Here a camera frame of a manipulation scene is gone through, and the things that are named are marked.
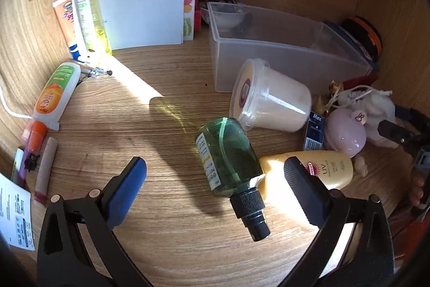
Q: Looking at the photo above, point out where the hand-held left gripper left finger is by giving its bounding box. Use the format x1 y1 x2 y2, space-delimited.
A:
36 157 158 287

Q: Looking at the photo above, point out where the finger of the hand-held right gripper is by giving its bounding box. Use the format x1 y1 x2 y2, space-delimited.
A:
377 120 421 154
396 105 430 130

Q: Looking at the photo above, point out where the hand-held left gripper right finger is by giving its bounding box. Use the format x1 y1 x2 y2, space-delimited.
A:
284 157 395 287

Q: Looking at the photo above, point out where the yellow sunscreen bottle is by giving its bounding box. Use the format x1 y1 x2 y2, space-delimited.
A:
259 151 354 203

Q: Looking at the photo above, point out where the white drawstring pouch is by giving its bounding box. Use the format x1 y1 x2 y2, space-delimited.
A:
336 85 397 149

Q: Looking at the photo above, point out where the pink round case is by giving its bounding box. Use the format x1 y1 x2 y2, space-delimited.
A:
323 107 367 159

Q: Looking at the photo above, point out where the red velvet pouch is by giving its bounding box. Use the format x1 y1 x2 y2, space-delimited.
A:
341 73 378 91

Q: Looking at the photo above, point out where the gold ribbon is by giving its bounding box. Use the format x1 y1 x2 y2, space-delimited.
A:
312 80 346 116

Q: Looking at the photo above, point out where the green glass bottle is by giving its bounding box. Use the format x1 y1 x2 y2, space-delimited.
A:
195 116 271 242

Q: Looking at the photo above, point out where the clear tub of beige powder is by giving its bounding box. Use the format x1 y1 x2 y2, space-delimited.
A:
229 58 313 133

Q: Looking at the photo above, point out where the clear plastic container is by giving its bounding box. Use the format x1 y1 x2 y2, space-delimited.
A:
206 1 374 94

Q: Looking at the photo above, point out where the person's right hand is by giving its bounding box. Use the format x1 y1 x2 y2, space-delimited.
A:
408 172 428 207

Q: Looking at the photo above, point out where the small dark blue box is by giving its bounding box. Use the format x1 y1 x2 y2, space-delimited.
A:
303 110 327 152

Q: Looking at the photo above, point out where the beige paper roll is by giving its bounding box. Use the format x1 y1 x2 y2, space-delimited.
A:
34 137 58 207

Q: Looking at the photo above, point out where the black orange round case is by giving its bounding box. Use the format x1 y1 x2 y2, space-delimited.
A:
343 15 383 64

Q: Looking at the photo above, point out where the black hair clip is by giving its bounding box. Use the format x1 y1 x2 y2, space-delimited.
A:
23 154 41 171

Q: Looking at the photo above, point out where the purple marker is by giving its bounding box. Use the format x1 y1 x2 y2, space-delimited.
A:
13 147 29 188

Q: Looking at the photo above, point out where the printed white leaflet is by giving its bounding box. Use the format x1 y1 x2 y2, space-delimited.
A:
0 173 36 252

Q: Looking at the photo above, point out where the silver pen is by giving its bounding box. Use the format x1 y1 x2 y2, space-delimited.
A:
72 58 114 79

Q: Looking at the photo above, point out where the white orange cream tube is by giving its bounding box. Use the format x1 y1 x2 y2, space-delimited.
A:
33 62 82 131

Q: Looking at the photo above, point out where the orange sunscreen tube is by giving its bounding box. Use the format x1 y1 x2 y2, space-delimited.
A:
52 0 88 62

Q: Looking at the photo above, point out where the yellow spray bottle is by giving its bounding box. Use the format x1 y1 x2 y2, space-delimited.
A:
72 0 113 57

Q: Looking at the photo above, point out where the fruit-printed carton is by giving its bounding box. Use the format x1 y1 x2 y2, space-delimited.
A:
183 0 197 40

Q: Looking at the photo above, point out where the white bowl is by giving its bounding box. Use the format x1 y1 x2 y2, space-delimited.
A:
200 3 252 35

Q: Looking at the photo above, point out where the white cable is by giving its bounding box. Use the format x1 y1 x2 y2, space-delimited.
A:
0 82 34 120

